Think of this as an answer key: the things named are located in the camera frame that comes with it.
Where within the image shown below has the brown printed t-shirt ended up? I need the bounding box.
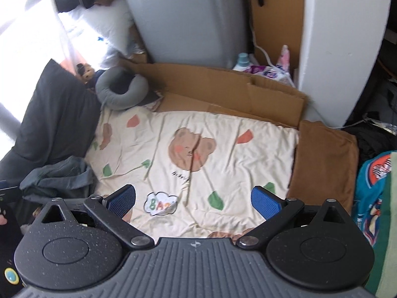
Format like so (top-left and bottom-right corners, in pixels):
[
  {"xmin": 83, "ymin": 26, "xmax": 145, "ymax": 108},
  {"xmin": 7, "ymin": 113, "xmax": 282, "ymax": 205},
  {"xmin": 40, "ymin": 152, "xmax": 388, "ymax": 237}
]
[{"xmin": 287, "ymin": 120, "xmax": 359, "ymax": 212}]

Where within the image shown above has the person's left hand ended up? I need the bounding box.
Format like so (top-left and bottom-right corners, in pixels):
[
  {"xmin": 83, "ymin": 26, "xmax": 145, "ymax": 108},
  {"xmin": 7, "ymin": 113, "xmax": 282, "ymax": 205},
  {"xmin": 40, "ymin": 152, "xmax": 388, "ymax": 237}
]
[{"xmin": 0, "ymin": 210, "xmax": 8, "ymax": 226}]

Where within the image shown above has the blue-grey garment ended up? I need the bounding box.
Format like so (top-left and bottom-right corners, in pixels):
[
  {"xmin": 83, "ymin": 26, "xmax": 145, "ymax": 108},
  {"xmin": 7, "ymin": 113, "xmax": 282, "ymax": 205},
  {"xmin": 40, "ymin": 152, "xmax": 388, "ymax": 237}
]
[{"xmin": 20, "ymin": 156, "xmax": 97, "ymax": 204}]

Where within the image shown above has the green garment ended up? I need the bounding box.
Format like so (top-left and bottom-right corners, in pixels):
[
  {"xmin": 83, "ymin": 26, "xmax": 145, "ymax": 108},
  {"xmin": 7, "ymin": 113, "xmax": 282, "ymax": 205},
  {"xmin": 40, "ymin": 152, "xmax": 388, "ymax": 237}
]
[{"xmin": 365, "ymin": 152, "xmax": 396, "ymax": 297}]

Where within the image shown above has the teal orange printed garment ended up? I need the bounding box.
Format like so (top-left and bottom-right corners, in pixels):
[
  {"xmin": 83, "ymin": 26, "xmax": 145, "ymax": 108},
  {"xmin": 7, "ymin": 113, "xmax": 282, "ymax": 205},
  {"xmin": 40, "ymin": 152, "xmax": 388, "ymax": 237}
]
[{"xmin": 351, "ymin": 151, "xmax": 392, "ymax": 246}]

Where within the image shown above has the dark grey pillow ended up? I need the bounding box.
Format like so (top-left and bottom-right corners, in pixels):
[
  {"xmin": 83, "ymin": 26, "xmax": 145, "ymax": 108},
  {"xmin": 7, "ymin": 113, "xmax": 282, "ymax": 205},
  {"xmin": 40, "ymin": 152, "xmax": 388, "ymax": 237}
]
[{"xmin": 1, "ymin": 59, "xmax": 101, "ymax": 186}]

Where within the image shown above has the cream bear-print bed sheet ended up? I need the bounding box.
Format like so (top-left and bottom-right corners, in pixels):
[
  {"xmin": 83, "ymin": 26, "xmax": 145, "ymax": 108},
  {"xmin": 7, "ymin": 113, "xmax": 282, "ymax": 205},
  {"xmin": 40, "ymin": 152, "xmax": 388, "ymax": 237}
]
[{"xmin": 85, "ymin": 107, "xmax": 299, "ymax": 239}]

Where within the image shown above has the black knitted garment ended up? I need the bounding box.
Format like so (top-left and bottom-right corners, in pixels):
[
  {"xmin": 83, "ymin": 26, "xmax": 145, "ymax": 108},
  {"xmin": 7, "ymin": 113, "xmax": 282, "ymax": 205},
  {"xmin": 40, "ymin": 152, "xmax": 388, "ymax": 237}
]
[{"xmin": 342, "ymin": 79, "xmax": 396, "ymax": 168}]

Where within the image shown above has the grey neck pillow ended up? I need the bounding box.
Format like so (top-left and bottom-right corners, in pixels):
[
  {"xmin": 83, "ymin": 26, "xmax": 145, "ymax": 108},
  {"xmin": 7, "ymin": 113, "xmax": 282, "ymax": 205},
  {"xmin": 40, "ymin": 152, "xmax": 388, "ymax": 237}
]
[{"xmin": 95, "ymin": 67, "xmax": 149, "ymax": 110}]

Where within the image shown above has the small plush bear toy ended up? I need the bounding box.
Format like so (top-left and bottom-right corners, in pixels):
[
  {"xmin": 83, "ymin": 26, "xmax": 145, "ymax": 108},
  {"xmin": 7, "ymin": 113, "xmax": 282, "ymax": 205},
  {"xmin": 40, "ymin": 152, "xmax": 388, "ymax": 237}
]
[{"xmin": 77, "ymin": 63, "xmax": 95, "ymax": 84}]

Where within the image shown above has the floral patterned cloth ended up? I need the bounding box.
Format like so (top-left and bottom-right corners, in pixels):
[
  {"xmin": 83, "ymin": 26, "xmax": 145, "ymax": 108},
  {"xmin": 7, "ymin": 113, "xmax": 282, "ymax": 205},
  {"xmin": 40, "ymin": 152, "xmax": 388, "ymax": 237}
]
[{"xmin": 137, "ymin": 91, "xmax": 164, "ymax": 111}]

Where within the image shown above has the laundry detergent refill pouch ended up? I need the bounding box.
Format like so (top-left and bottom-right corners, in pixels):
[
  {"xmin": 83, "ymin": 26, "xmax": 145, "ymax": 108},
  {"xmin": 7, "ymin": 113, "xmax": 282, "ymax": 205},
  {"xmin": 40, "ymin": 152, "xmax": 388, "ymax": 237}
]
[{"xmin": 233, "ymin": 45, "xmax": 295, "ymax": 87}]

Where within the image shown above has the brown cardboard sheet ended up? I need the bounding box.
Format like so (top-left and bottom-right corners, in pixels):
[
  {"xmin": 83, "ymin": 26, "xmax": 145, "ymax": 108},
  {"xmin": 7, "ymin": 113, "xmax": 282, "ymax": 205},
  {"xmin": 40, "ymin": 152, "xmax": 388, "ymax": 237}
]
[{"xmin": 119, "ymin": 59, "xmax": 308, "ymax": 128}]

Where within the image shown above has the white pillow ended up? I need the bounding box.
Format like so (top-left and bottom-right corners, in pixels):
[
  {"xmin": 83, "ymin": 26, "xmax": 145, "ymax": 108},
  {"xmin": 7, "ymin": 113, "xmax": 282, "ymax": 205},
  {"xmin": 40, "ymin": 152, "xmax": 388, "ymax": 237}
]
[{"xmin": 59, "ymin": 0, "xmax": 134, "ymax": 56}]

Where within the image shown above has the white cabinet panel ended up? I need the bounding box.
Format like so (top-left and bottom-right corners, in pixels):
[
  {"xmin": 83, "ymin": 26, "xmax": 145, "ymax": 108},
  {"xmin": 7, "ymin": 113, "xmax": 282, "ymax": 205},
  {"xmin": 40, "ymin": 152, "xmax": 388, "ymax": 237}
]
[{"xmin": 298, "ymin": 0, "xmax": 391, "ymax": 127}]

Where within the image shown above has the grey metallic appliance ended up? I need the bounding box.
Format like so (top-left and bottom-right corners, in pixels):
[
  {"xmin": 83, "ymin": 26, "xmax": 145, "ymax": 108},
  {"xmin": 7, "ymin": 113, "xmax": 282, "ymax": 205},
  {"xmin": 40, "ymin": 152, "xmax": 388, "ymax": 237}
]
[{"xmin": 127, "ymin": 0, "xmax": 248, "ymax": 69}]

